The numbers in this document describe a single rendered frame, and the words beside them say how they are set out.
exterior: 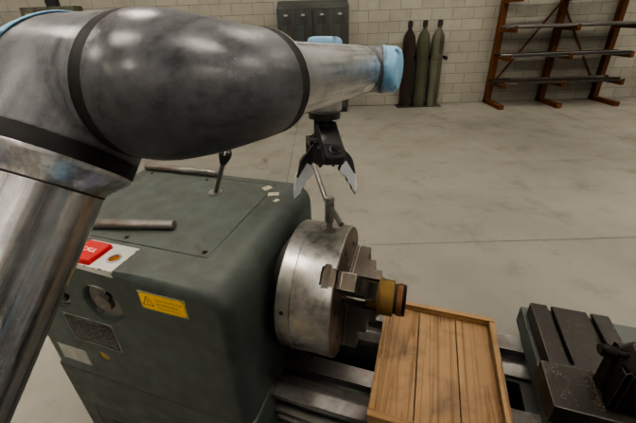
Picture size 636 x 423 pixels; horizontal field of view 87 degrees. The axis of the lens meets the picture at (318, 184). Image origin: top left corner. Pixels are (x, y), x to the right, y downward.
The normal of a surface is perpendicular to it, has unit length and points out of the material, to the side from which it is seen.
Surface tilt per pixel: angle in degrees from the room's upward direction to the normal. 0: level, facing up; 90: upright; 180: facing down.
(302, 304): 63
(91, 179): 123
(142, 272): 0
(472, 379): 0
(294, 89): 93
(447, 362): 0
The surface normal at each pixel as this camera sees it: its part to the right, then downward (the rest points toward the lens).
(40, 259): 0.84, 0.11
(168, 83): 0.27, 0.21
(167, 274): -0.04, -0.90
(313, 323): -0.30, 0.21
